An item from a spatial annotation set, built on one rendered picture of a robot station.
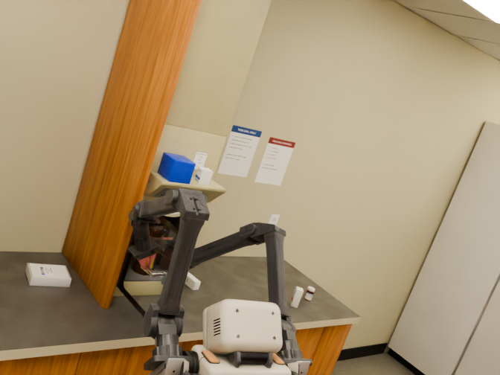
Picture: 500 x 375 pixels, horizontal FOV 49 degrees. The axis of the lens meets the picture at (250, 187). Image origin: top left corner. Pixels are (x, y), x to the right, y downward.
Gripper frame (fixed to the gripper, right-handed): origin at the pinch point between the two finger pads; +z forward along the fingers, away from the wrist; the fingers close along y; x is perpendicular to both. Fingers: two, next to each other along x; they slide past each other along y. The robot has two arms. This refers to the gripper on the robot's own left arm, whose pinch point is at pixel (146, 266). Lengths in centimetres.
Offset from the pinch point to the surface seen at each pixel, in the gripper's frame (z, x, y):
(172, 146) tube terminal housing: -33.6, -22.2, -27.7
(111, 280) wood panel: 10.6, -13.2, 9.4
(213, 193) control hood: -12.1, -12.3, -39.6
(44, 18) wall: -81, -67, 0
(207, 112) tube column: -44, -22, -45
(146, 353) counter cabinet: 36.5, 5.3, 6.7
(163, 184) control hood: -25.3, -11.0, -16.2
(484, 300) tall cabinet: 159, 4, -272
